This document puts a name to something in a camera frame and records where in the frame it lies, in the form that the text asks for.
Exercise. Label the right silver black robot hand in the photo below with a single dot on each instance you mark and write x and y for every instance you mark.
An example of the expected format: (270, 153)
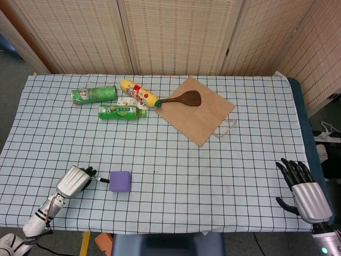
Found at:
(311, 200)

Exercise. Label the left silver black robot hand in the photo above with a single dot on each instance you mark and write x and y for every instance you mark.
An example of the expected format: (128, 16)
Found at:
(70, 182)

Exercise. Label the green and white marker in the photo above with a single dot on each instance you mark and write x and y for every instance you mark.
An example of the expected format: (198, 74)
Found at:
(102, 180)

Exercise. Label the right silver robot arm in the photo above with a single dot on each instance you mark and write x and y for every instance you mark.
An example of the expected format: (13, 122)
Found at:
(323, 240)

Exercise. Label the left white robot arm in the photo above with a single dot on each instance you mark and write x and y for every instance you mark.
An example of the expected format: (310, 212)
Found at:
(40, 216)

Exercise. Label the checkered tablecloth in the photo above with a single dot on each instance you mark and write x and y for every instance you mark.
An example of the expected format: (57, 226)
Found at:
(186, 173)

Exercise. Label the purple foam cube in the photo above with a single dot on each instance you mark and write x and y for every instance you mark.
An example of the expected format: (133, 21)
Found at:
(120, 181)

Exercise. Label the yellow floor tape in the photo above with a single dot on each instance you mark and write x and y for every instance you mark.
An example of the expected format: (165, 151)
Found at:
(84, 244)

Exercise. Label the white power strip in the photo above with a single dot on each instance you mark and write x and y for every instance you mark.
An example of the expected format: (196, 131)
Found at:
(326, 134)

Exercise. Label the orange block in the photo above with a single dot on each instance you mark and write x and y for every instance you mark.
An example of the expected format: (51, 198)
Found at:
(104, 244)

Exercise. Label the green plastic drink bottle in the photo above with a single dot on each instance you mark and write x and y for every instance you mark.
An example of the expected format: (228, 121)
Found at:
(120, 112)

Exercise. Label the green cylindrical chip can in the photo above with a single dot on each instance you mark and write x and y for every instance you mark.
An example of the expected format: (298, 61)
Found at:
(98, 94)

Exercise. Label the yellow plastic drink bottle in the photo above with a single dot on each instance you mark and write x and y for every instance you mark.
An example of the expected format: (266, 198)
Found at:
(125, 85)

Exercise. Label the brown paper bag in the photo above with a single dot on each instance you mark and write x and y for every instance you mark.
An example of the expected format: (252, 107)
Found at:
(197, 120)

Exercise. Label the dark wooden rice spoon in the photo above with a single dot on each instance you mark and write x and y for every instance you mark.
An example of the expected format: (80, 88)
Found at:
(190, 97)

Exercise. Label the blue board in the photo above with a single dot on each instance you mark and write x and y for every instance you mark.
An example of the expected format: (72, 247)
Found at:
(6, 45)

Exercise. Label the small metal screen hinge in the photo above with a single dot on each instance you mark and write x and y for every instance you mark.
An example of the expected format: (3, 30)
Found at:
(227, 52)

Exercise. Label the beige woven folding screen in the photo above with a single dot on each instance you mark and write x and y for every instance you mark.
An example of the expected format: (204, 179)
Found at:
(173, 34)

